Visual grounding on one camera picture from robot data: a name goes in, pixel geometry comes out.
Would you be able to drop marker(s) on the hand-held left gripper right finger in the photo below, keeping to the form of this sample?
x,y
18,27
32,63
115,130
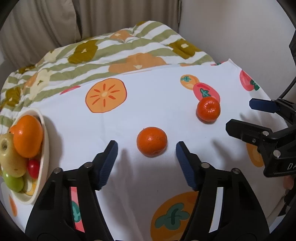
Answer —
x,y
186,166

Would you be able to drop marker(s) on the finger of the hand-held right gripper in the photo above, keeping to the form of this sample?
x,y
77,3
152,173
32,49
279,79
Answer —
x,y
245,132
263,105

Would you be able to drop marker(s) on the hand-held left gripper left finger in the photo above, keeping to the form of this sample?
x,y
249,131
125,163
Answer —
x,y
107,166

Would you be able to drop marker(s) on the small mandarin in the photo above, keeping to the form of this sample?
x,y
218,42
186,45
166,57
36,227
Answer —
x,y
152,141
208,109

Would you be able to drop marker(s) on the cream bowl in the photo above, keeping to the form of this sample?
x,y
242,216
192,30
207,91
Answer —
x,y
45,150

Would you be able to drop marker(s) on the red tomato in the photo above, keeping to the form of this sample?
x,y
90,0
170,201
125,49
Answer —
x,y
33,168

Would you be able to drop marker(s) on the large orange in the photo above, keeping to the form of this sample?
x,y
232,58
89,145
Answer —
x,y
27,136

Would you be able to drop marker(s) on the green round fruit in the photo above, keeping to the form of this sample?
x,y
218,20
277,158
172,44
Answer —
x,y
13,183

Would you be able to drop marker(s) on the large yellow apple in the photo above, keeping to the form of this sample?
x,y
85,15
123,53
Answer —
x,y
12,157

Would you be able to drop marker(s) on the person's right hand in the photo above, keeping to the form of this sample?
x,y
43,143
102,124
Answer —
x,y
288,183

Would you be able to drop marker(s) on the white persimmon print tablecloth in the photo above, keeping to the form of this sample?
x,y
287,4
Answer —
x,y
152,104

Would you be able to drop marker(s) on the green striped floral quilt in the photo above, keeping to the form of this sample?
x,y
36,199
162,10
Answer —
x,y
104,53

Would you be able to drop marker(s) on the beige curtain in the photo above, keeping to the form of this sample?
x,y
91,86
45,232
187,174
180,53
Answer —
x,y
104,16

